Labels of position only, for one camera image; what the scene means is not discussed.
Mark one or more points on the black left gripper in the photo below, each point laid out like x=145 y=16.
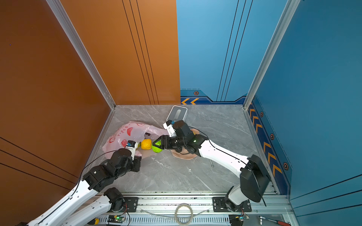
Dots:
x=137 y=161

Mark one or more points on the right aluminium corner post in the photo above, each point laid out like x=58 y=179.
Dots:
x=282 y=25

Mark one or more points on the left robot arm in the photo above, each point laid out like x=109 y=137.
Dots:
x=68 y=210

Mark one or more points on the red handled screwdriver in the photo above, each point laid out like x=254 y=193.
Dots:
x=278 y=222

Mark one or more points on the aluminium corner post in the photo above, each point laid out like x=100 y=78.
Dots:
x=70 y=31
x=282 y=25

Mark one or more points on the green lime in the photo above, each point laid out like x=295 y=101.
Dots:
x=156 y=147

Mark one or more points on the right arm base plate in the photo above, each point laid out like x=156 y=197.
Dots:
x=221 y=204

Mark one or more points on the left aluminium corner post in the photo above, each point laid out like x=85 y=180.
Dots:
x=70 y=31

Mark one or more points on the green circuit board left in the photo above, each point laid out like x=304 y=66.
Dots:
x=116 y=219

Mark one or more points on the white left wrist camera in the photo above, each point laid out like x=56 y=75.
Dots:
x=132 y=146

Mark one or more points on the black yellow screwdriver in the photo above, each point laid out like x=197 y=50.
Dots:
x=94 y=221

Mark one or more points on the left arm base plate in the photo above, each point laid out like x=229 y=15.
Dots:
x=130 y=204

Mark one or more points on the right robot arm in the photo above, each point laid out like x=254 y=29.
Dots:
x=253 y=176

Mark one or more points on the green circuit board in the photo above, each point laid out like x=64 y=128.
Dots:
x=116 y=219
x=238 y=219

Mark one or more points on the aluminium front rail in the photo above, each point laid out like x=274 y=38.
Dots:
x=197 y=210

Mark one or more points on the beige fruit plate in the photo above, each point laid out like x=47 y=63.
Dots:
x=184 y=154

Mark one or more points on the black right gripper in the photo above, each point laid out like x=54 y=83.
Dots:
x=164 y=138

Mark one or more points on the pink plastic bag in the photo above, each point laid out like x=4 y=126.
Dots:
x=133 y=131

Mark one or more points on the green circuit board right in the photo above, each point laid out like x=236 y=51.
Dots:
x=238 y=219

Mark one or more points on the white grey tissue box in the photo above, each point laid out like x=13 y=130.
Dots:
x=177 y=113

